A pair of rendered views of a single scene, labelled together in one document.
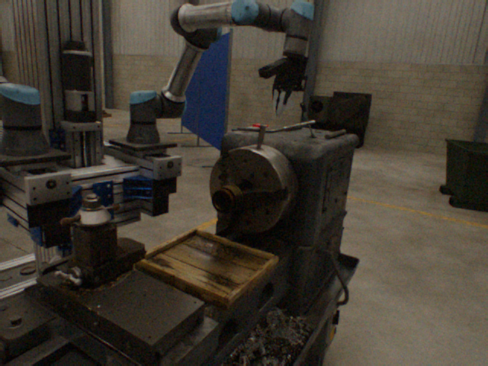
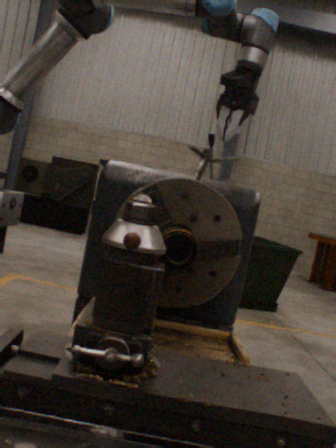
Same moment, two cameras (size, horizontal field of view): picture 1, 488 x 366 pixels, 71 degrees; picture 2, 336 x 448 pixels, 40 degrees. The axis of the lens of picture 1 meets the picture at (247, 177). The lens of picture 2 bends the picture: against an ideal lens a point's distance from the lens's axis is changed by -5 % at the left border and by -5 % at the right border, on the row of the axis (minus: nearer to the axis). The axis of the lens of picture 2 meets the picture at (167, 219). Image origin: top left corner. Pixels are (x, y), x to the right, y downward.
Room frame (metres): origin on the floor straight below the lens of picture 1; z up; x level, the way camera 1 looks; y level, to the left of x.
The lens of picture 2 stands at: (0.22, 0.63, 1.19)
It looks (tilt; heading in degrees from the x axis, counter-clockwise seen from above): 3 degrees down; 329
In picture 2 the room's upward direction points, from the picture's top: 12 degrees clockwise
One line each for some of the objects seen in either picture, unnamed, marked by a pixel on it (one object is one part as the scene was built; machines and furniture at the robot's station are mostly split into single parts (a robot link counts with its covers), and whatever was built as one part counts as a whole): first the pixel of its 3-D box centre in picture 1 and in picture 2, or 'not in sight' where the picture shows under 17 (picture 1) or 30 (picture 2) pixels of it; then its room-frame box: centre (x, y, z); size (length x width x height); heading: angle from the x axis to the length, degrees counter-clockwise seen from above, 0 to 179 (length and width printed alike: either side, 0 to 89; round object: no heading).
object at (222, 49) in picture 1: (199, 95); not in sight; (7.95, 1.21, 1.18); 4.12 x 0.80 x 2.35; 22
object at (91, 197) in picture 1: (91, 200); (140, 209); (0.73, 0.35, 1.17); 0.04 x 0.04 x 0.03
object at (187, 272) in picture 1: (208, 261); (160, 346); (1.00, 0.10, 0.89); 0.36 x 0.30 x 0.04; 60
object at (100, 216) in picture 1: (92, 213); (135, 235); (0.73, 0.35, 1.13); 0.08 x 0.08 x 0.03
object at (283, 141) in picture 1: (290, 174); (165, 234); (1.57, -0.20, 1.06); 0.59 x 0.48 x 0.39; 150
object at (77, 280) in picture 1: (104, 264); (117, 336); (0.76, 0.34, 0.99); 0.20 x 0.10 x 0.05; 150
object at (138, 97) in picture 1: (144, 105); not in sight; (1.59, 0.49, 1.33); 0.13 x 0.12 x 0.14; 138
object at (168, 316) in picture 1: (112, 294); (155, 385); (0.70, 0.30, 0.95); 0.43 x 0.17 x 0.05; 60
